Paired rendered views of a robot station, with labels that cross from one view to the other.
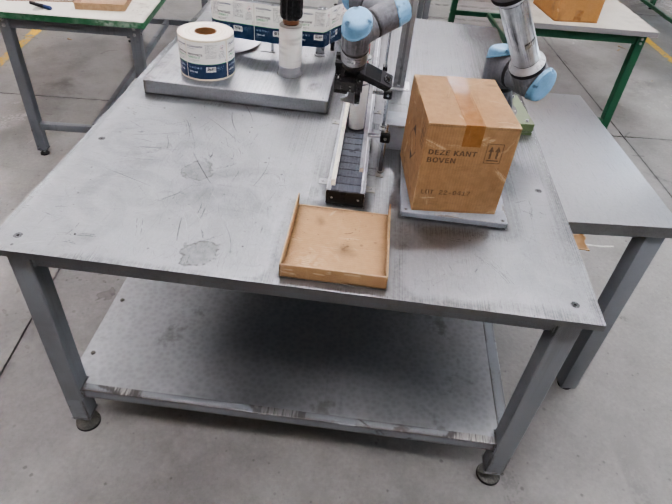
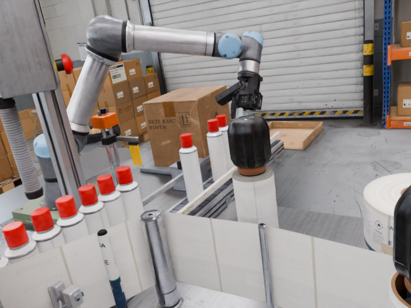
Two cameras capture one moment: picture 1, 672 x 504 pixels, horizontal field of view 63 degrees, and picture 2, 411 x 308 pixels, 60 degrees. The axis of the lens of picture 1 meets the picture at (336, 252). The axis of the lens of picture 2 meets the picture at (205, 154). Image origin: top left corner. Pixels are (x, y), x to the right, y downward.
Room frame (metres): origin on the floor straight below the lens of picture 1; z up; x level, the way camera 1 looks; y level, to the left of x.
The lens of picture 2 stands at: (2.66, 0.54, 1.34)
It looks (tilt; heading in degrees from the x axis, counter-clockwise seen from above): 18 degrees down; 213
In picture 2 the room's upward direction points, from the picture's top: 9 degrees counter-clockwise
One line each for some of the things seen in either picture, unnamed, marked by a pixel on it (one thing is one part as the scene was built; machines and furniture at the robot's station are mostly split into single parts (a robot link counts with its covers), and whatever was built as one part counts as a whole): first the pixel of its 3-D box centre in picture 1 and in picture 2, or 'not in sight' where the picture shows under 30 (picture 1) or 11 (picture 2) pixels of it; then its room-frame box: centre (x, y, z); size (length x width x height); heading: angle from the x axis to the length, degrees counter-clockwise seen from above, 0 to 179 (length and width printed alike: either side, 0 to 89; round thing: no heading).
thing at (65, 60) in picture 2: not in sight; (63, 64); (2.19, -0.05, 1.33); 0.04 x 0.03 x 0.04; 53
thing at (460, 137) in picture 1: (454, 143); (191, 124); (1.43, -0.30, 0.99); 0.30 x 0.24 x 0.27; 5
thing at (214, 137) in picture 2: not in sight; (216, 151); (1.72, -0.02, 0.98); 0.05 x 0.05 x 0.20
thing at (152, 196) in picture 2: (371, 87); (191, 170); (1.82, -0.06, 0.96); 1.07 x 0.01 x 0.01; 178
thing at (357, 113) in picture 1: (359, 98); (224, 145); (1.66, -0.02, 0.98); 0.05 x 0.05 x 0.20
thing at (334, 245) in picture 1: (338, 237); (285, 134); (1.11, 0.00, 0.85); 0.30 x 0.26 x 0.04; 178
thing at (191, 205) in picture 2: (348, 98); (213, 187); (1.82, 0.01, 0.91); 1.07 x 0.01 x 0.02; 178
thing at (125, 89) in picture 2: not in sight; (117, 103); (-1.08, -3.23, 0.57); 1.20 x 0.85 x 1.14; 6
